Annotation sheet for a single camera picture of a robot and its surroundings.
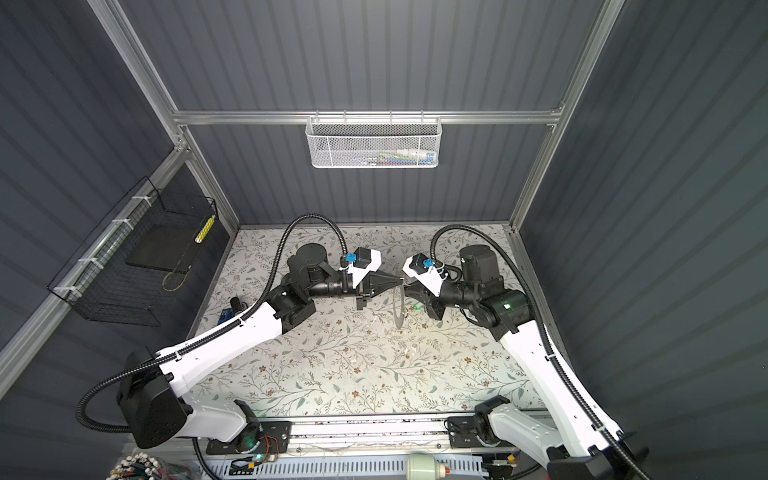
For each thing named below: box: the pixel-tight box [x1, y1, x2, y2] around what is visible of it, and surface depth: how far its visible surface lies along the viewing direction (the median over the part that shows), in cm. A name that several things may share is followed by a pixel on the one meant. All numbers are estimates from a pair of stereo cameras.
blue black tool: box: [217, 296, 248, 325], surface depth 95 cm
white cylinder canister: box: [406, 454, 439, 480], surface depth 64 cm
